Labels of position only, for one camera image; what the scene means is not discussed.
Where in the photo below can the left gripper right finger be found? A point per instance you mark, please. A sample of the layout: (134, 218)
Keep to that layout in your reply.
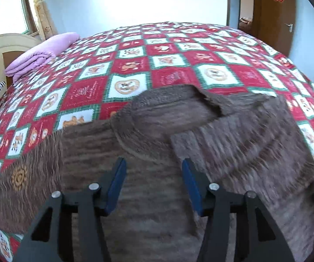
(258, 237)

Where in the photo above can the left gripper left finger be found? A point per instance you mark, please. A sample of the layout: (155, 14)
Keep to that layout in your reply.
(50, 236)

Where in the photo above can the brown knitted sweater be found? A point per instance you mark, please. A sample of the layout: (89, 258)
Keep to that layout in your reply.
(243, 141)

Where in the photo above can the red patchwork bed sheet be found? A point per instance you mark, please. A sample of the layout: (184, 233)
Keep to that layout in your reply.
(99, 75)

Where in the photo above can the purple folded blanket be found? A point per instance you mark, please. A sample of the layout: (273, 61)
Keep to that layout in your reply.
(41, 54)

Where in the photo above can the brown wooden door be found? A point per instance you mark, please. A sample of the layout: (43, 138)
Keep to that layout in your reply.
(268, 25)

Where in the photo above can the cream wooden headboard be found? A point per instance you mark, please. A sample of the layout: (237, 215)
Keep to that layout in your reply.
(11, 47)

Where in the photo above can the yellow curtain right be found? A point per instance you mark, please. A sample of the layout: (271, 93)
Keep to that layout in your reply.
(43, 20)

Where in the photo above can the window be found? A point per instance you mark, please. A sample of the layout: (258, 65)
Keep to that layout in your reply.
(16, 17)

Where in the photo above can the silver door handle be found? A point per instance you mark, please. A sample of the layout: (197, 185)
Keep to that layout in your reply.
(290, 27)

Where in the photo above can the dark door frame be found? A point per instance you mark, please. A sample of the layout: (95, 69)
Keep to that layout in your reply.
(240, 14)

